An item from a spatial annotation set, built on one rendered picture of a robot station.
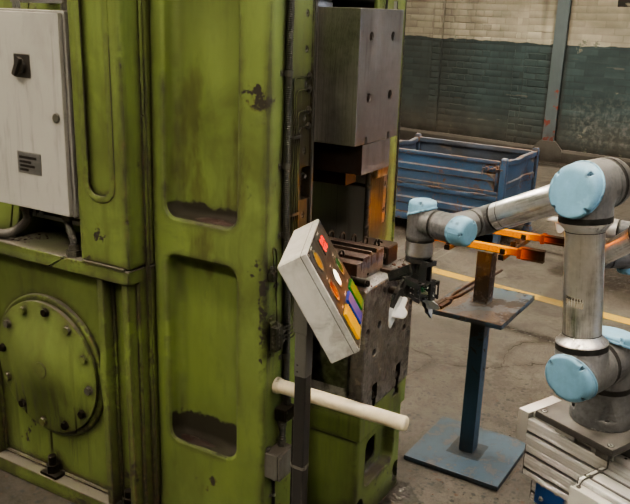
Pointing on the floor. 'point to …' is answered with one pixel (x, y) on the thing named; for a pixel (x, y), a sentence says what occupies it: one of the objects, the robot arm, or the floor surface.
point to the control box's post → (301, 415)
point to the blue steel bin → (462, 174)
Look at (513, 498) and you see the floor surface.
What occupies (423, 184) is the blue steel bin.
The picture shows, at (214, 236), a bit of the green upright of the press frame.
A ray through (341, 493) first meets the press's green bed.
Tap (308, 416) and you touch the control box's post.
